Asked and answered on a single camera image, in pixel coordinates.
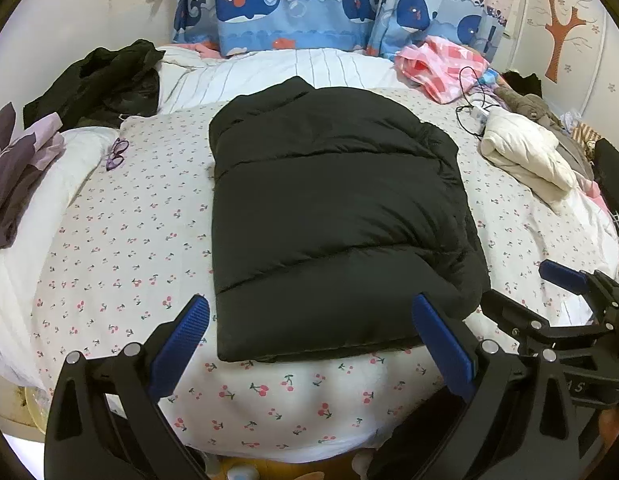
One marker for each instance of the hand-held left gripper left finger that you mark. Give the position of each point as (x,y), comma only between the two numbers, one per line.
(182,345)

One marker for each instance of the dark cloth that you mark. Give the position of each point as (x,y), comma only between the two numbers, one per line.
(614,165)

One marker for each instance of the plain pink cloth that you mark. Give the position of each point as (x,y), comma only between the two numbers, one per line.
(204,50)

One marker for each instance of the cherry print bed sheet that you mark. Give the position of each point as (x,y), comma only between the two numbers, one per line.
(139,260)

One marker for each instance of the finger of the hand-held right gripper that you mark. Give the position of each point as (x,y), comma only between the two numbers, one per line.
(564,277)
(514,317)

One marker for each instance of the blue whale print curtain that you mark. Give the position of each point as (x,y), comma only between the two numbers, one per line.
(289,5)

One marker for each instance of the black clothing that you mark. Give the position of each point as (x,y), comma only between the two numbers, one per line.
(522,82)

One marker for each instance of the pink checked cloth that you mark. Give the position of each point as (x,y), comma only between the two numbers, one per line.
(439,67)

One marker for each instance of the yellow basin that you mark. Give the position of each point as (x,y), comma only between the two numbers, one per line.
(37,410)

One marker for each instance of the white duvet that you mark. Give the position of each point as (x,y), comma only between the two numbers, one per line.
(19,280)

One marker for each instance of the cream white puffer jacket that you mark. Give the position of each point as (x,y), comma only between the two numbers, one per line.
(524,150)

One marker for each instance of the purple eyeglasses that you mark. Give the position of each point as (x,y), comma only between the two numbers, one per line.
(117,152)

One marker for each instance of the crumpled black coat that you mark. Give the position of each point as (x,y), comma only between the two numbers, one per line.
(99,85)

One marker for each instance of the black puffer jacket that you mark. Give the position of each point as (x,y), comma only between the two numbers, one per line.
(339,210)

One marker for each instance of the purple cloth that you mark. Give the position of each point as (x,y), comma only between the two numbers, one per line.
(14,170)

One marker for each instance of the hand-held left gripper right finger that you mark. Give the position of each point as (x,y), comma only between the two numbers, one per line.
(442,350)

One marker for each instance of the white striped blanket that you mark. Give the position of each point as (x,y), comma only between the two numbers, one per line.
(289,67)

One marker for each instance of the grey brown clothing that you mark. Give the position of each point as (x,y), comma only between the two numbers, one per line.
(532,107)

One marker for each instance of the brown tree wall sticker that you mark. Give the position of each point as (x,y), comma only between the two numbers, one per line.
(557,35)

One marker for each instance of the white power strip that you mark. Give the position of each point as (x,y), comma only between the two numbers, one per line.
(478,114)

